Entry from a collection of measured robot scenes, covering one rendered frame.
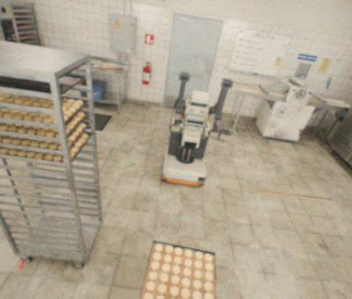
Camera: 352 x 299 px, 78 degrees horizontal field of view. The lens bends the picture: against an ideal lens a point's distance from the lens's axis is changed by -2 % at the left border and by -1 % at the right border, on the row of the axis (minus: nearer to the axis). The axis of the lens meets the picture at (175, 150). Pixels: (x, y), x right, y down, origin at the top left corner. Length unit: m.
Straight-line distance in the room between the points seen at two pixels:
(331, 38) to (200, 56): 2.67
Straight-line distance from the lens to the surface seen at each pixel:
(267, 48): 5.44
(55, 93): 1.28
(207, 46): 5.22
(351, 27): 6.07
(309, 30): 5.69
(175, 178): 3.10
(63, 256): 2.41
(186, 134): 2.77
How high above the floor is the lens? 2.16
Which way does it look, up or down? 34 degrees down
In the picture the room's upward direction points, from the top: 9 degrees clockwise
